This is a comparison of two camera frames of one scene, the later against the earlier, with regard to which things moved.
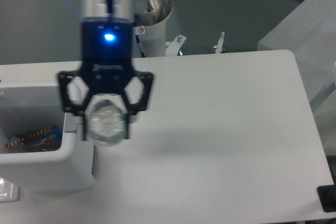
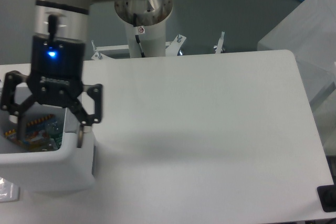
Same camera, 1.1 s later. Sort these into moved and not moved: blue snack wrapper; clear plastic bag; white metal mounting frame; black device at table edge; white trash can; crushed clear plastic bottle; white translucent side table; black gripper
Moved: blue snack wrapper; black gripper; crushed clear plastic bottle
Not moved: black device at table edge; white metal mounting frame; white trash can; white translucent side table; clear plastic bag
